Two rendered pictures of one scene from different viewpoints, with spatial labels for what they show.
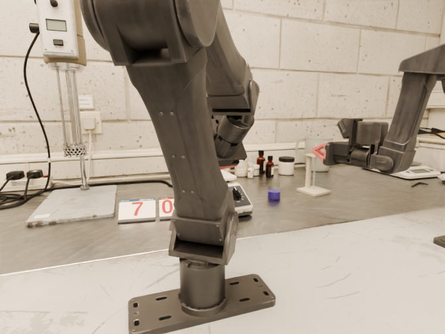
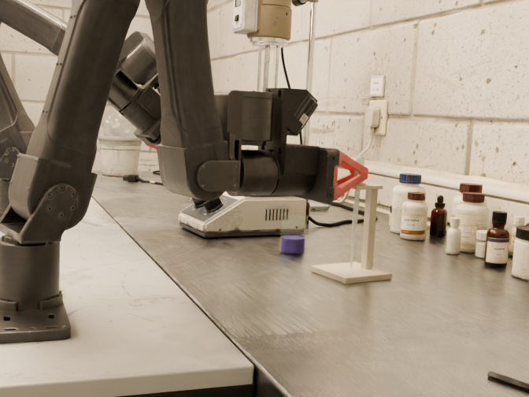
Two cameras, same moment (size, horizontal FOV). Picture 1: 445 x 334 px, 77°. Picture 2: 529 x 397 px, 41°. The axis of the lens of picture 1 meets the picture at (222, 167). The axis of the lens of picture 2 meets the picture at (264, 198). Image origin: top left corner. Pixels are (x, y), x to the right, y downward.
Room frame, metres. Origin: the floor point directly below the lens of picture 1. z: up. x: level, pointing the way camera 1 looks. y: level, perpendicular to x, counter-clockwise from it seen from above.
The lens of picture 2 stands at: (0.76, -1.25, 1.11)
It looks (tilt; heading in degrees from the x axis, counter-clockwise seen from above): 7 degrees down; 88
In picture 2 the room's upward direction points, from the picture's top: 3 degrees clockwise
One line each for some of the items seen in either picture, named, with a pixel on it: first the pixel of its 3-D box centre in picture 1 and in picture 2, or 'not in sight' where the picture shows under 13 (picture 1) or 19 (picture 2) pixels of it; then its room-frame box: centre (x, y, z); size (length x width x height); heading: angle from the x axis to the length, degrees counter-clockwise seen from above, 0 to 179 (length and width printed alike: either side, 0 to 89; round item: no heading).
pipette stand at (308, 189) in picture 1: (314, 173); (353, 228); (0.92, -0.31, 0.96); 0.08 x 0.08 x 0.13; 30
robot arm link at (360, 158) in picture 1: (364, 155); (249, 168); (0.77, -0.39, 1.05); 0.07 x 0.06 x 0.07; 30
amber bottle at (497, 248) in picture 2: (269, 166); (497, 239); (1.16, -0.20, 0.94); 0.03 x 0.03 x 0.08
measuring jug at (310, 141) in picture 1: (314, 153); not in sight; (1.28, -0.42, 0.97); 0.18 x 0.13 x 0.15; 96
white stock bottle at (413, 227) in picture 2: not in sight; (414, 216); (1.08, 0.02, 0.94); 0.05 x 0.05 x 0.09
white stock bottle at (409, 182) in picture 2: not in sight; (408, 203); (1.08, 0.09, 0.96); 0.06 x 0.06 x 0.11
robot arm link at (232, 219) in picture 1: (202, 232); (22, 163); (0.36, 0.03, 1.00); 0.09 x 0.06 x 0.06; 73
